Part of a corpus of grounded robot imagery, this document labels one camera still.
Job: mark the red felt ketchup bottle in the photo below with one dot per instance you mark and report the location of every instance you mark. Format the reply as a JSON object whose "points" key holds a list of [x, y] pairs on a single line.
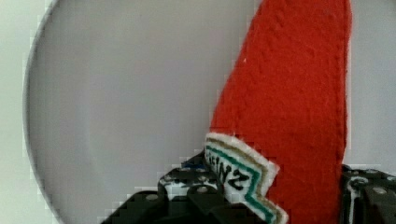
{"points": [[278, 135]]}

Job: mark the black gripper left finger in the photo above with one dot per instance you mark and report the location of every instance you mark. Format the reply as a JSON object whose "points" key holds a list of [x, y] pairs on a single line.
{"points": [[190, 194]]}

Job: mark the grey round plate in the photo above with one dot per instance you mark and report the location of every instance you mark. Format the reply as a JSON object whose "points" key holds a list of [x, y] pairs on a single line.
{"points": [[119, 92]]}

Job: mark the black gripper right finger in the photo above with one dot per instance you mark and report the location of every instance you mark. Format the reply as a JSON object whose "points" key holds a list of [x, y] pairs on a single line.
{"points": [[368, 197]]}

